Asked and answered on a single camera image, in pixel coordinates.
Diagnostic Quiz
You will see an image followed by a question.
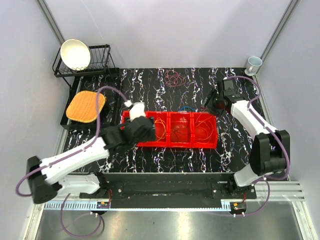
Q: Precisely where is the black tray under pad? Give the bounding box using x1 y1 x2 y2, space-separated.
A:
60 74 121 130

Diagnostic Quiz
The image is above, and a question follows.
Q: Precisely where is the orange woven pad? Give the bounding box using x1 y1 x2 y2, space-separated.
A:
66 90 97 124

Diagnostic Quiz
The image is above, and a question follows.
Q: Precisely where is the white bowl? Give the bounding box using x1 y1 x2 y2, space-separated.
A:
60 39 91 71

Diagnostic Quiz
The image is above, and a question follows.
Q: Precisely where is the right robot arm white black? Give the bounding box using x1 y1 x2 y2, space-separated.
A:
203 89 290 199

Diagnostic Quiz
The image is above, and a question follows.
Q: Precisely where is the black wire dish rack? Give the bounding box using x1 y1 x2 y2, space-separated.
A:
52 44 120 82

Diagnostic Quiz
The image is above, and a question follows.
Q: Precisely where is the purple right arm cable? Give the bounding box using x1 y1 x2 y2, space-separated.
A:
207 75 292 217

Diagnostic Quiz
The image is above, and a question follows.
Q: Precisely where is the black marbled mat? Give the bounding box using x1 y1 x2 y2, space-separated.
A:
76 67 258 174

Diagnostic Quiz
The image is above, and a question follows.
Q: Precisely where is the pink cable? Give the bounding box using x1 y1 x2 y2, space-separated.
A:
164 69 187 87

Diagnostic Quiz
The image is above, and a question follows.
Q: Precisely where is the aluminium frame rail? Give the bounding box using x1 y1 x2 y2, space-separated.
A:
43 181 305 212

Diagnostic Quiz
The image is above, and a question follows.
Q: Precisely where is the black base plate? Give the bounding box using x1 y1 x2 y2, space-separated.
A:
79 173 258 211

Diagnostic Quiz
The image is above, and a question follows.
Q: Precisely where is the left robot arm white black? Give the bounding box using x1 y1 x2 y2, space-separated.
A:
26 116 156 204

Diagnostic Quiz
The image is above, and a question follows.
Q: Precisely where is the dark brown cable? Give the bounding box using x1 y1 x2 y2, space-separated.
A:
170 126 188 142

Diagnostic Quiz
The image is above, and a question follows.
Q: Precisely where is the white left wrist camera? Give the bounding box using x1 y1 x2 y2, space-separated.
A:
124 100 146 121

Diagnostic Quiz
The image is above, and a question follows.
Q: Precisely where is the pale blue mug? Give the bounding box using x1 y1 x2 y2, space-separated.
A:
244 56 263 77

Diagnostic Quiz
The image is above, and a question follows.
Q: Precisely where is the yellow cable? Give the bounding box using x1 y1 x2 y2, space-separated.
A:
154 118 167 142

